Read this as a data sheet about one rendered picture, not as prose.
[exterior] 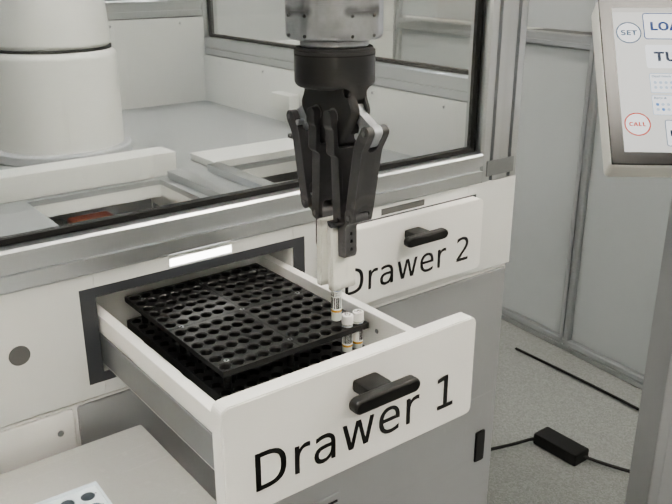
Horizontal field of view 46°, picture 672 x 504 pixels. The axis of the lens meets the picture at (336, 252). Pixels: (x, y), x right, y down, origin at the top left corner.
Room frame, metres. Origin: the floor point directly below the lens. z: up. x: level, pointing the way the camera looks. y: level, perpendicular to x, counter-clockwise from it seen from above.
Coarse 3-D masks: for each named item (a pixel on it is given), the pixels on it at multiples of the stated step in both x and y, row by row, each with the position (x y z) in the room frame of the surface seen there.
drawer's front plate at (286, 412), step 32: (448, 320) 0.71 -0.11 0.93; (352, 352) 0.64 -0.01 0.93; (384, 352) 0.64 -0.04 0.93; (416, 352) 0.67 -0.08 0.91; (448, 352) 0.69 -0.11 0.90; (288, 384) 0.58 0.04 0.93; (320, 384) 0.60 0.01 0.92; (352, 384) 0.62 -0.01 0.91; (448, 384) 0.70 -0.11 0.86; (224, 416) 0.54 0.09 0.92; (256, 416) 0.56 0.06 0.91; (288, 416) 0.58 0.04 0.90; (320, 416) 0.60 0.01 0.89; (352, 416) 0.62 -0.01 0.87; (384, 416) 0.65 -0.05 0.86; (416, 416) 0.67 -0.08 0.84; (448, 416) 0.70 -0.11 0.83; (224, 448) 0.54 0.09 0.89; (256, 448) 0.56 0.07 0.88; (288, 448) 0.58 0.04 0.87; (384, 448) 0.65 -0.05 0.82; (224, 480) 0.54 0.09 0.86; (288, 480) 0.58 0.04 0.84; (320, 480) 0.60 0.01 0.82
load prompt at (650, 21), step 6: (642, 18) 1.37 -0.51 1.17; (648, 18) 1.37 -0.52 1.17; (654, 18) 1.37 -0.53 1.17; (660, 18) 1.37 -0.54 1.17; (666, 18) 1.37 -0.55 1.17; (648, 24) 1.36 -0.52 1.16; (654, 24) 1.36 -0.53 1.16; (660, 24) 1.36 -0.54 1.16; (666, 24) 1.36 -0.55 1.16; (648, 30) 1.36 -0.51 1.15; (654, 30) 1.35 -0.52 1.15; (660, 30) 1.35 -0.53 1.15; (666, 30) 1.35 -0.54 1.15; (648, 36) 1.35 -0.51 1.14; (654, 36) 1.35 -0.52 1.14; (660, 36) 1.35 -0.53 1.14; (666, 36) 1.35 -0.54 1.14
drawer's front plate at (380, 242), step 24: (408, 216) 1.04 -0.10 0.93; (432, 216) 1.07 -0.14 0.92; (456, 216) 1.10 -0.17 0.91; (480, 216) 1.13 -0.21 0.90; (360, 240) 0.99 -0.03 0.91; (384, 240) 1.01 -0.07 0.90; (456, 240) 1.10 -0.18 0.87; (480, 240) 1.13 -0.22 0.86; (360, 264) 0.99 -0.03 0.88; (384, 264) 1.01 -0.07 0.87; (432, 264) 1.07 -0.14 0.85; (456, 264) 1.10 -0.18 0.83; (384, 288) 1.01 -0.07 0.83; (408, 288) 1.04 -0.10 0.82
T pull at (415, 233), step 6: (414, 228) 1.04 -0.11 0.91; (420, 228) 1.04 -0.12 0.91; (438, 228) 1.04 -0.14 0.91; (444, 228) 1.04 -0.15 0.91; (408, 234) 1.03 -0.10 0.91; (414, 234) 1.02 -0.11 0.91; (420, 234) 1.01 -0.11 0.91; (426, 234) 1.01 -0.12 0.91; (432, 234) 1.02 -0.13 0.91; (438, 234) 1.02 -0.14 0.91; (444, 234) 1.03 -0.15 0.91; (408, 240) 0.99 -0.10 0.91; (414, 240) 1.00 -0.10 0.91; (420, 240) 1.00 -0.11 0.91; (426, 240) 1.01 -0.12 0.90; (432, 240) 1.02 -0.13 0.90; (408, 246) 0.99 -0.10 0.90; (414, 246) 1.00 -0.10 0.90
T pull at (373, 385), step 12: (360, 384) 0.61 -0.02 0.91; (372, 384) 0.61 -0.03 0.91; (384, 384) 0.61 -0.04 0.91; (396, 384) 0.61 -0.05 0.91; (408, 384) 0.61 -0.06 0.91; (360, 396) 0.59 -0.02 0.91; (372, 396) 0.59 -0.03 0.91; (384, 396) 0.60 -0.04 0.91; (396, 396) 0.61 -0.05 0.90; (360, 408) 0.58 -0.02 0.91; (372, 408) 0.59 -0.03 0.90
